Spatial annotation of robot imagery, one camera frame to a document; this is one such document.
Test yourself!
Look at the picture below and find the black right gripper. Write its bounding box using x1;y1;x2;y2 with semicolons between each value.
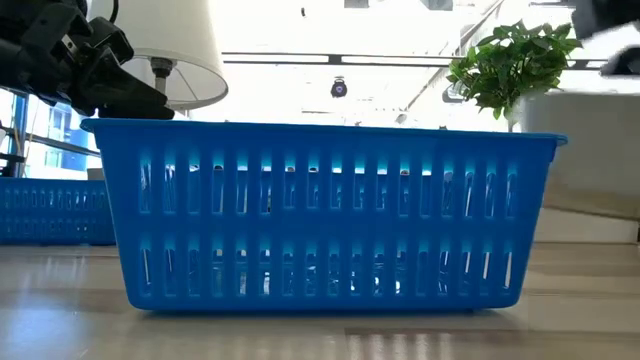
598;45;640;77

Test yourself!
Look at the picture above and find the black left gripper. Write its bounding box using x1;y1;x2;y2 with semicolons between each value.
0;0;176;121

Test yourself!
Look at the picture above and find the blue slotted plastic basket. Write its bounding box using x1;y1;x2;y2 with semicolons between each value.
0;177;117;247

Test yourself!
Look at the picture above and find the white shade table lamp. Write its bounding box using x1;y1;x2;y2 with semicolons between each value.
87;0;230;121

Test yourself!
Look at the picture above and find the green leafy plant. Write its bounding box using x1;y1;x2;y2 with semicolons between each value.
446;19;584;133

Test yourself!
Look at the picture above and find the large blue slotted basket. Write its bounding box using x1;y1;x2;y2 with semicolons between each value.
79;117;570;314

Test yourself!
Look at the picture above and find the black overhead camera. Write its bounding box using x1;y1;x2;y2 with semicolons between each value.
329;75;349;100

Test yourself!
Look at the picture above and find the black overhead frame bar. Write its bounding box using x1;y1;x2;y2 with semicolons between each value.
222;51;610;69

